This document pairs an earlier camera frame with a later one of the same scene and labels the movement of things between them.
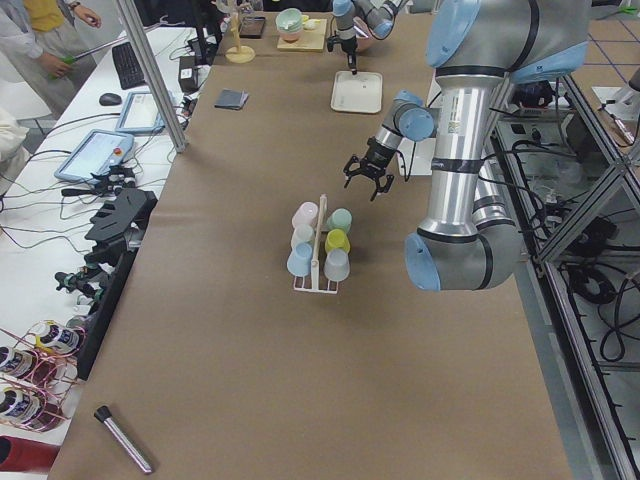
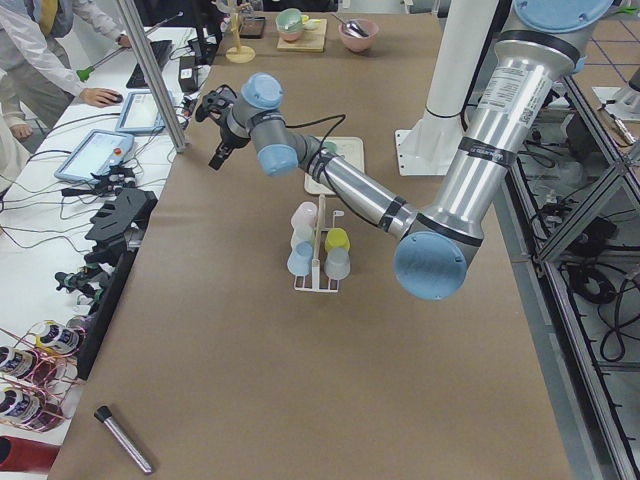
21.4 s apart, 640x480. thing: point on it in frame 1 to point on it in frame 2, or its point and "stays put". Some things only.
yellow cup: (337, 239) stays put
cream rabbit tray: (361, 92) to (350, 151)
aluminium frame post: (153, 75) stays put
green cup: (339, 218) to (330, 146)
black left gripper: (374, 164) to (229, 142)
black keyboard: (127, 65) to (160, 49)
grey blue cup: (337, 265) stays put
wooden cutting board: (311, 40) stays put
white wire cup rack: (315, 264) stays put
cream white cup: (303, 233) stays put
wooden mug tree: (239, 54) stays put
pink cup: (307, 213) stays put
